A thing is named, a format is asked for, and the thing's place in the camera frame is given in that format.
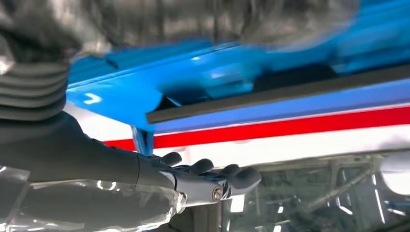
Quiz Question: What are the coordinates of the blue metal shelf rack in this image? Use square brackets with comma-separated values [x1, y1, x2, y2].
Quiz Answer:
[65, 0, 410, 158]

